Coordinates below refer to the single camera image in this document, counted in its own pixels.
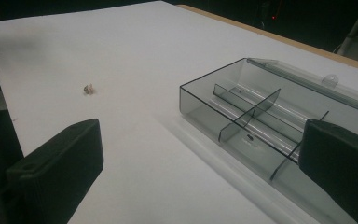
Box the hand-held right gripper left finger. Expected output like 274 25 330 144
5 118 104 224

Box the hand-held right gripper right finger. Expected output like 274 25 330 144
298 119 358 224

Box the clear grey compartment box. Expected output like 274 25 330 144
155 57 358 224

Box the metal stand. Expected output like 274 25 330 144
336 0 358 56

